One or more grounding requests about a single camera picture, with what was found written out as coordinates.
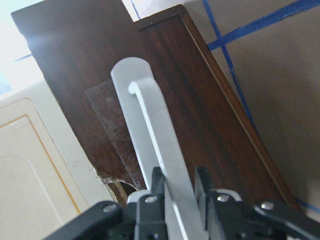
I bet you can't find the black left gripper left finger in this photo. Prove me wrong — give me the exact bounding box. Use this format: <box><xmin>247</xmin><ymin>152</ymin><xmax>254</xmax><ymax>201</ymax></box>
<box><xmin>151</xmin><ymin>167</ymin><xmax>165</xmax><ymax>197</ymax></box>

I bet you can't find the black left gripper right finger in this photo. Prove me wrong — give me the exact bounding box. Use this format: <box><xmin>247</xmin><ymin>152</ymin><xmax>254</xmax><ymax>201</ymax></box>
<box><xmin>194</xmin><ymin>166</ymin><xmax>215</xmax><ymax>200</ymax></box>

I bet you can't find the white drawer handle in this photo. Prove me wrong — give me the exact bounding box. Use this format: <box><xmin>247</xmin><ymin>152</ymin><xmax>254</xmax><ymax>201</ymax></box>
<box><xmin>110</xmin><ymin>57</ymin><xmax>209</xmax><ymax>240</ymax></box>

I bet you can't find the dark wooden drawer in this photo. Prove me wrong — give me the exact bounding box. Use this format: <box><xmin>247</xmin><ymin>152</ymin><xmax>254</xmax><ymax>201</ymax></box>
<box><xmin>11</xmin><ymin>0</ymin><xmax>145</xmax><ymax>189</ymax></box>

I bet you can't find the dark wooden drawer cabinet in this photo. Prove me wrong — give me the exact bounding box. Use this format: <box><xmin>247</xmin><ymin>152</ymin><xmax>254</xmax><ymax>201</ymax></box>
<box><xmin>104</xmin><ymin>4</ymin><xmax>301</xmax><ymax>213</ymax></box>

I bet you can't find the cream plastic storage box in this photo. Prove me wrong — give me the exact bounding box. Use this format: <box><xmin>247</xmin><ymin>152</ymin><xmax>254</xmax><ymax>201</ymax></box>
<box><xmin>0</xmin><ymin>81</ymin><xmax>112</xmax><ymax>240</ymax></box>

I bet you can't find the brown paper table mat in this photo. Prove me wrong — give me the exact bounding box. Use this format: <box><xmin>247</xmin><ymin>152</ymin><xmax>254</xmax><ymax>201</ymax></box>
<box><xmin>181</xmin><ymin>0</ymin><xmax>320</xmax><ymax>220</ymax></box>

